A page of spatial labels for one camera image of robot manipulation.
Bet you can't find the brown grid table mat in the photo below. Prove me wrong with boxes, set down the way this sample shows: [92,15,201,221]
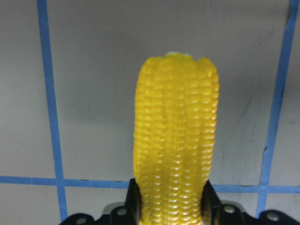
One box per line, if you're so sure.
[0,0,300,225]

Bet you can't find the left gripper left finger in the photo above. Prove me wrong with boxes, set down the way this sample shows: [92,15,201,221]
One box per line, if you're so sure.
[125,178,141,225]

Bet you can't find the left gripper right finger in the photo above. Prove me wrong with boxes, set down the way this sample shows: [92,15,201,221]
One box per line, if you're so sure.
[201,180,221,225]

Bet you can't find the yellow corn cob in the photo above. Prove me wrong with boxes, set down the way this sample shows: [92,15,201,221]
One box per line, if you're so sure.
[133,52,219,225]

